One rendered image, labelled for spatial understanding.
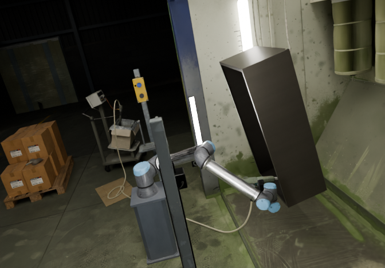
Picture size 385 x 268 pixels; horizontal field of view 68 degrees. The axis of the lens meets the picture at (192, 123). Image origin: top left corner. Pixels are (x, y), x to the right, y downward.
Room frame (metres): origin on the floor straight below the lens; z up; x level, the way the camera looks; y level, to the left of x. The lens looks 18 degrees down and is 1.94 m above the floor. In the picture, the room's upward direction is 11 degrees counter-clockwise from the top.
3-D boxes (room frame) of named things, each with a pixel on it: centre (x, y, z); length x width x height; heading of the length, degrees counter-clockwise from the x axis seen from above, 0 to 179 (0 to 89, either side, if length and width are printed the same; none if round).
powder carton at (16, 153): (4.32, 2.73, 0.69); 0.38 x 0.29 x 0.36; 7
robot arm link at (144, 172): (2.29, 0.50, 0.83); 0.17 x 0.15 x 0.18; 146
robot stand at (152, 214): (2.28, 0.51, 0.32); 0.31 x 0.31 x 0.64; 6
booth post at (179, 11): (3.08, -0.08, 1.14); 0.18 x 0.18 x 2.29; 6
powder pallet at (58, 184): (4.34, 2.57, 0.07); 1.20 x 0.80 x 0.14; 13
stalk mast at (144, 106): (3.17, 0.49, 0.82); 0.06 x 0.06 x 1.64; 6
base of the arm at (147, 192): (2.28, 0.51, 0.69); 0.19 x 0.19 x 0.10
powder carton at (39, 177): (3.96, 2.37, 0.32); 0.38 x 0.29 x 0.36; 13
